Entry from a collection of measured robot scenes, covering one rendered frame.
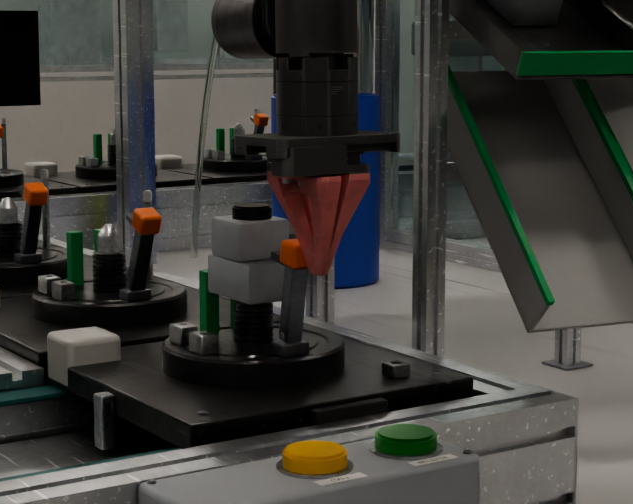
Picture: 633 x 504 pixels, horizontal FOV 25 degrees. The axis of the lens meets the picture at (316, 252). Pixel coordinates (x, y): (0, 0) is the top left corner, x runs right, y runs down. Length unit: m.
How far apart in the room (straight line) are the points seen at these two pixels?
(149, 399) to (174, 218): 1.38
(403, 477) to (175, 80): 9.44
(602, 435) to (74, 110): 8.81
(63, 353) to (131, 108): 1.13
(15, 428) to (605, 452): 0.51
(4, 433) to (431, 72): 0.45
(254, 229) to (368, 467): 0.25
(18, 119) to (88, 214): 7.58
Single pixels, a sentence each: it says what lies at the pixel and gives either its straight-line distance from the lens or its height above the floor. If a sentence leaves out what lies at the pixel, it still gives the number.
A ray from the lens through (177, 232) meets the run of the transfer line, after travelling 2.41.
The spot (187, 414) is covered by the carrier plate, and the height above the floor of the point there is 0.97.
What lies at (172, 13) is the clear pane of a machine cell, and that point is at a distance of 10.31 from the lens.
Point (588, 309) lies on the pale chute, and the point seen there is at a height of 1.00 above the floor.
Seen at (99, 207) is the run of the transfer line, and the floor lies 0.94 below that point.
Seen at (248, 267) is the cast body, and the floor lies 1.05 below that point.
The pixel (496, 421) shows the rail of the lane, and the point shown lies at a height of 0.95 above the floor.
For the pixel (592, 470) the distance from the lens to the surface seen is 1.26.
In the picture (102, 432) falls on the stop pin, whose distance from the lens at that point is 1.07.
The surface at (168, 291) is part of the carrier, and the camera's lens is 1.34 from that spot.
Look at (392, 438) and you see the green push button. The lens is 0.93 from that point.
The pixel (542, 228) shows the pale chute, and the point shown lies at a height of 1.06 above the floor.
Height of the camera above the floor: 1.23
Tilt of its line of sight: 9 degrees down
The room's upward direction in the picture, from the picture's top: straight up
